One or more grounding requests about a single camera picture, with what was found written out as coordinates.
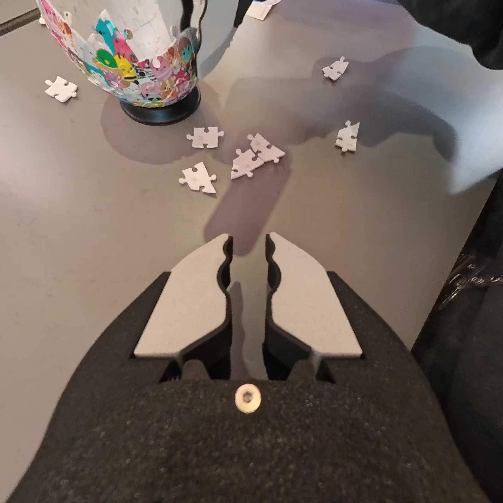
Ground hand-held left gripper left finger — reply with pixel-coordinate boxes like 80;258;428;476
134;234;233;381

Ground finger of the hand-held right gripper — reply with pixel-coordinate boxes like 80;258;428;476
179;0;206;31
198;0;241;79

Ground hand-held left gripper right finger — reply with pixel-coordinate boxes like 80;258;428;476
263;232;363;381

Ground colourful 3D puzzle ball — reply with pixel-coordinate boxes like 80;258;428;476
35;0;199;107

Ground black ball stand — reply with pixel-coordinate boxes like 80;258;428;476
120;84;202;126

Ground joined white puzzle pieces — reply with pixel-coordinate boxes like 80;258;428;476
248;133;286;164

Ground printed instruction sheet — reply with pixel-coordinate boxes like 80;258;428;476
245;0;281;21

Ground person's dark clothing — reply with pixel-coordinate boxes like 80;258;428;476
411;169;503;503

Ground black lanyard with metal clip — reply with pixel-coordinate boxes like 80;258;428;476
438;251;503;311

